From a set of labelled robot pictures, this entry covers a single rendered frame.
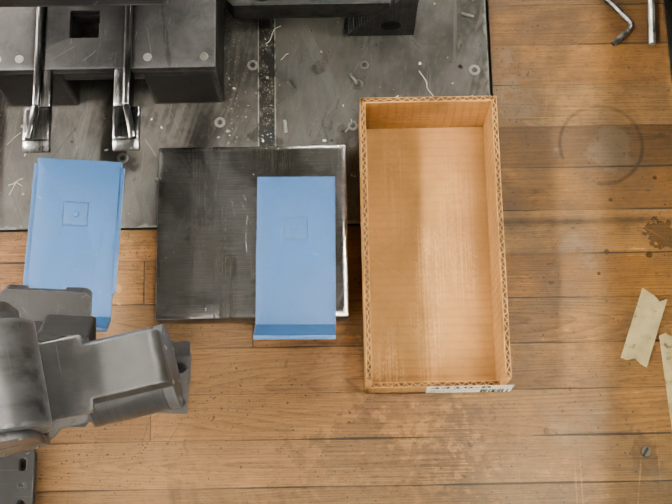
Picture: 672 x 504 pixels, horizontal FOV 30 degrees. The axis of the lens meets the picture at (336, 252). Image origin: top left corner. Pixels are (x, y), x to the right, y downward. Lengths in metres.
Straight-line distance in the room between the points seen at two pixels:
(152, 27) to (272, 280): 0.25
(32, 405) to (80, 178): 0.35
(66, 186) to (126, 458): 0.24
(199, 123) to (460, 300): 0.29
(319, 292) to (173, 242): 0.14
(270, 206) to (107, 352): 0.35
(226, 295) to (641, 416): 0.38
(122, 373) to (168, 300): 0.31
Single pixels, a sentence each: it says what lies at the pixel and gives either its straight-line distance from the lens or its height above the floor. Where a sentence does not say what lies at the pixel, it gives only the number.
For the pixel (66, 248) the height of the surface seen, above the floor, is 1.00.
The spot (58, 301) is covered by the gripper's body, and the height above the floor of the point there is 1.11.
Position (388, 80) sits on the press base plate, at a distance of 1.19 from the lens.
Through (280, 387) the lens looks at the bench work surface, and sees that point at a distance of 1.11.
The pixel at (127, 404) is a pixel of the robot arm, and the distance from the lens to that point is 0.83.
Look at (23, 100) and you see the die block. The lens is 1.20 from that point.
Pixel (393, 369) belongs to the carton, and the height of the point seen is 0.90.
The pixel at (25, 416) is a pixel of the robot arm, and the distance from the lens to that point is 0.76.
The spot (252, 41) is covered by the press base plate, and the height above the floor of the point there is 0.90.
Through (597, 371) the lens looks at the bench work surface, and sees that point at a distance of 1.13.
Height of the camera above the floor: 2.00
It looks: 75 degrees down
